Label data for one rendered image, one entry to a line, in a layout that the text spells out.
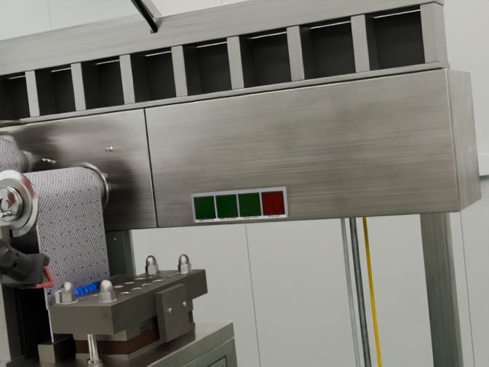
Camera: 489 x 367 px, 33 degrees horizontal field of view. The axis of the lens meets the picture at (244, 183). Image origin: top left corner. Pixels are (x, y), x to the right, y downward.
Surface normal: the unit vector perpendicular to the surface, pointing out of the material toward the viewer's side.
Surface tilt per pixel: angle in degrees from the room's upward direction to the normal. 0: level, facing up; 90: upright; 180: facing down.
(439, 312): 90
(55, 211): 90
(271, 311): 90
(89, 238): 90
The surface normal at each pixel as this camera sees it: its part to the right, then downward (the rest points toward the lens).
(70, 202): 0.89, -0.07
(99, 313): -0.44, 0.09
